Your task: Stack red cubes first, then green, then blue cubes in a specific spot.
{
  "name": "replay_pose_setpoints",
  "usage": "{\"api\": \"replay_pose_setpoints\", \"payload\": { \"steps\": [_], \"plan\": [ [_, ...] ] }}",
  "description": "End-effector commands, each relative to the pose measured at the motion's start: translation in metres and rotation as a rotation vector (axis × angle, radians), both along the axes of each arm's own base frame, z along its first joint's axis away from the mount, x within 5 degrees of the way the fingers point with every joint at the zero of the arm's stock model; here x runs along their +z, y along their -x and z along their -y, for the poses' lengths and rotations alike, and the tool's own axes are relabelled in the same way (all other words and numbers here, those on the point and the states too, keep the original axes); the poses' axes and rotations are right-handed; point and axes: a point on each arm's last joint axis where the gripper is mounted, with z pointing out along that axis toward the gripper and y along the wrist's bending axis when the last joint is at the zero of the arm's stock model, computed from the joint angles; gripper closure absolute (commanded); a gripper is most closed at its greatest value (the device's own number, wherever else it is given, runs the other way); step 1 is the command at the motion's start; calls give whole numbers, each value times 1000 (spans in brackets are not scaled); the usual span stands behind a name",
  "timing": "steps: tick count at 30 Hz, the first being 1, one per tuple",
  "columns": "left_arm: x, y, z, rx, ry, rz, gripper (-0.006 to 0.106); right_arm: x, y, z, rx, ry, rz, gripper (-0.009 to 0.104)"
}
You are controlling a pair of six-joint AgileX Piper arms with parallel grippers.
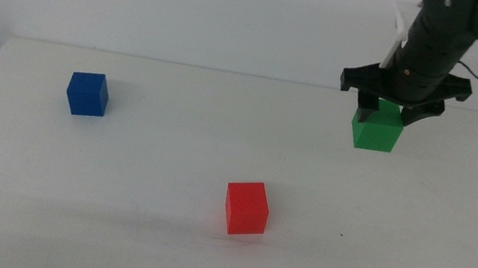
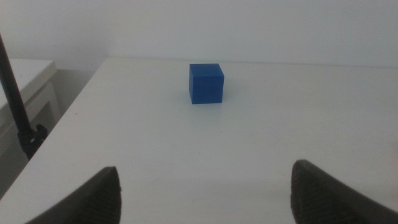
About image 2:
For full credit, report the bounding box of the blue cube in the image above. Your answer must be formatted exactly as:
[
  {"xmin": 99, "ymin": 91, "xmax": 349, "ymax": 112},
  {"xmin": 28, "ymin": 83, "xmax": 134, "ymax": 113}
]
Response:
[{"xmin": 188, "ymin": 63, "xmax": 225, "ymax": 105}]

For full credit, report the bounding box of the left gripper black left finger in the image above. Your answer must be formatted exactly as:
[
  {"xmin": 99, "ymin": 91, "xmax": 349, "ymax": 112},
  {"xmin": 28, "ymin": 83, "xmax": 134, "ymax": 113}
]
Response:
[{"xmin": 25, "ymin": 166, "xmax": 122, "ymax": 224}]

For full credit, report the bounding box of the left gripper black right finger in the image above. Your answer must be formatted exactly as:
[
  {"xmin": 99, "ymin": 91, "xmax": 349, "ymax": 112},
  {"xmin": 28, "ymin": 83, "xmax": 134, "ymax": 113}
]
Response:
[{"xmin": 290, "ymin": 159, "xmax": 398, "ymax": 224}]

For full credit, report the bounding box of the white side table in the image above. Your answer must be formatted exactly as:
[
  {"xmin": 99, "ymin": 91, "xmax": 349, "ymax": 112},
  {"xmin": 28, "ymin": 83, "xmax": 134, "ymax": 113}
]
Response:
[{"xmin": 0, "ymin": 58, "xmax": 62, "ymax": 156}]

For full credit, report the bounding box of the black stand pole with clamp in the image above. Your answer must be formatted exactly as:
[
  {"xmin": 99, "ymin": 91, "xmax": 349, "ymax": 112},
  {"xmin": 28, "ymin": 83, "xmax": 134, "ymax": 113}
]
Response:
[{"xmin": 0, "ymin": 32, "xmax": 49, "ymax": 161}]

